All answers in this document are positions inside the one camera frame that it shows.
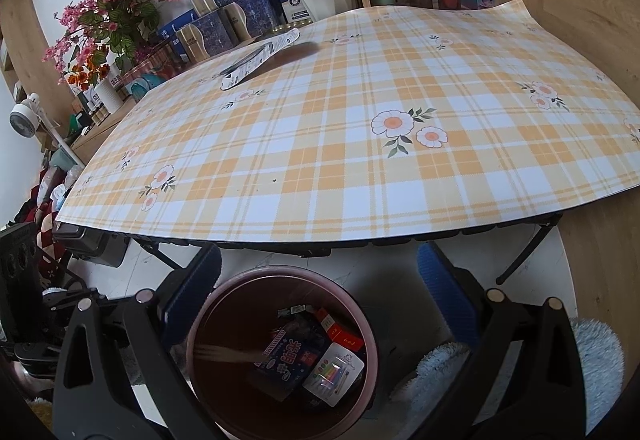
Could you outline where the red small cigarette box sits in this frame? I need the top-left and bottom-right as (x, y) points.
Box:
(314, 308), (364, 353)

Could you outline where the dark red round trash bin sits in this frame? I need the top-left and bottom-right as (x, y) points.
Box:
(186, 266), (378, 439)

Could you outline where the fluffy grey right sleeve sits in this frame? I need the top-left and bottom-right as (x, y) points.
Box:
(390, 319), (625, 439)

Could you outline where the black folding table leg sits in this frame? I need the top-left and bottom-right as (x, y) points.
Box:
(495, 212), (563, 285)

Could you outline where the blue cigarette carton box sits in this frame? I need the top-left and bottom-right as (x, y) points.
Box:
(255, 312), (330, 402)

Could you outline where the blister pack of pens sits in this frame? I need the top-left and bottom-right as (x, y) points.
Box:
(303, 342), (364, 408)

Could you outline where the small white desk fan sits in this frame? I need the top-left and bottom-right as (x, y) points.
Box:
(9, 92), (86, 168)

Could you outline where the teal striped gift box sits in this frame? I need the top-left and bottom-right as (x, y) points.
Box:
(122, 49), (183, 102)

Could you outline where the yellow plaid floral tablecloth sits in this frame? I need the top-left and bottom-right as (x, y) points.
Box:
(58, 0), (639, 243)

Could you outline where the black white printed pouch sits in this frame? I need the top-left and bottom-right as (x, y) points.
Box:
(219, 28), (300, 91)

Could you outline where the blue gold gift box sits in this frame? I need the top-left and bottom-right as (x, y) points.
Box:
(176, 0), (280, 63)

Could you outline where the blue white milk box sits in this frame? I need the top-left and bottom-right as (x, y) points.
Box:
(278, 0), (312, 23)

